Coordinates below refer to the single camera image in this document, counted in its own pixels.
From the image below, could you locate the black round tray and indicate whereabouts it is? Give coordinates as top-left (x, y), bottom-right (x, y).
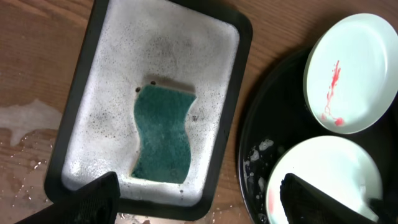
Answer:
top-left (238, 48), bottom-right (397, 223)

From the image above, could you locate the green scrubbing sponge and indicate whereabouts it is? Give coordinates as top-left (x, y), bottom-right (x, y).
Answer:
top-left (132, 85), bottom-right (196, 184)

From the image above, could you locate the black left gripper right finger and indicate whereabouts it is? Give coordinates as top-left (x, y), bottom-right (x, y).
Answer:
top-left (280, 173), bottom-right (379, 224)

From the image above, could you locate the black rectangular soapy tray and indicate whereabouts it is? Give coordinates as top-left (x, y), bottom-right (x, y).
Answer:
top-left (44, 1), bottom-right (253, 220)

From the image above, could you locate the mint plate with red stain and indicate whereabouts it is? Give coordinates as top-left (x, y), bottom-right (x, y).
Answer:
top-left (303, 13), bottom-right (397, 134)

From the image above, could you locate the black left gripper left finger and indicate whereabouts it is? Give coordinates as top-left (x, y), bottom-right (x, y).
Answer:
top-left (17, 172), bottom-right (121, 224)

